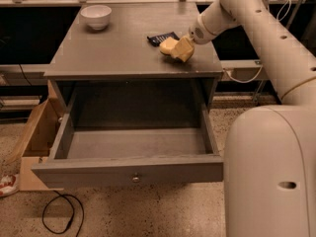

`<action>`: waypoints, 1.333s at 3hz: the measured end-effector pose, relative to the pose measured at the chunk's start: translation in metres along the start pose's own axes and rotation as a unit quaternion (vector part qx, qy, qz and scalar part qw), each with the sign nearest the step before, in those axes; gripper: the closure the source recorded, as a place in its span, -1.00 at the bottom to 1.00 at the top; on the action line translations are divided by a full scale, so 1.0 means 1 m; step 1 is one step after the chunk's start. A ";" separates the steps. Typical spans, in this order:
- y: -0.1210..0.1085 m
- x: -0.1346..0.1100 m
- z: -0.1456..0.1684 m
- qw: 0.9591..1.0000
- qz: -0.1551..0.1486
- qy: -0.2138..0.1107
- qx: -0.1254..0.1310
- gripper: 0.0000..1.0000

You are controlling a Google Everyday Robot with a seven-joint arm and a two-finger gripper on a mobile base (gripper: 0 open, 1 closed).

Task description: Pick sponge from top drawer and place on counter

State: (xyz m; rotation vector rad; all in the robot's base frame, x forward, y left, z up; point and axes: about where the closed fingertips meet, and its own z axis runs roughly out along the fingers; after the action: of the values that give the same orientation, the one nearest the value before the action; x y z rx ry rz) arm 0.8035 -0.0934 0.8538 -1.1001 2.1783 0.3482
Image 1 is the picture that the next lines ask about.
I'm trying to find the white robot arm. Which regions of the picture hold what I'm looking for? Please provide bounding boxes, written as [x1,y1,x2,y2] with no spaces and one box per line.
[189,0,316,237]

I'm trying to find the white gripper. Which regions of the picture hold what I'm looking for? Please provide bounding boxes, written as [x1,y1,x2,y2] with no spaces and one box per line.
[171,0,238,62]

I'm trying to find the metal drawer knob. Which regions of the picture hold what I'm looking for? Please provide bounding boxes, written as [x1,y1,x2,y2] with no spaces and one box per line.
[132,176,140,183]

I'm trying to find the black remote control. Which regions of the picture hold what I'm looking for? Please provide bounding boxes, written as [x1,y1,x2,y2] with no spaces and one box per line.
[147,32,180,47]

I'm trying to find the grey wooden cabinet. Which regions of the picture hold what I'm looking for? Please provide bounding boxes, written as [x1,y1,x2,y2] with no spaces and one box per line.
[45,3,222,119]

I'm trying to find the white ceramic bowl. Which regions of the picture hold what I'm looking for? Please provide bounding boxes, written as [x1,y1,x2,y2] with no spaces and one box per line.
[80,5,112,30]

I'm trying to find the grey open top drawer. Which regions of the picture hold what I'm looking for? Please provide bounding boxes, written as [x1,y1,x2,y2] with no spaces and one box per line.
[32,92,225,190]

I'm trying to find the black cable on floor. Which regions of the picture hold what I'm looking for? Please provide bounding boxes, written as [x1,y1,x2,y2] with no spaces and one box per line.
[41,190,85,237]

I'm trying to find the grey metal rail shelf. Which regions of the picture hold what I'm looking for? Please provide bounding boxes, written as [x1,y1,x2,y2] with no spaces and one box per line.
[220,60,268,83]

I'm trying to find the yellow sponge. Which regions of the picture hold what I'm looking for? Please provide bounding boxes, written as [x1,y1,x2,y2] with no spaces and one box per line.
[159,37,178,55]

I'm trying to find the red white shoe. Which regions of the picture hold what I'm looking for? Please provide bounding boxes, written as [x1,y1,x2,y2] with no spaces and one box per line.
[0,174,19,197]

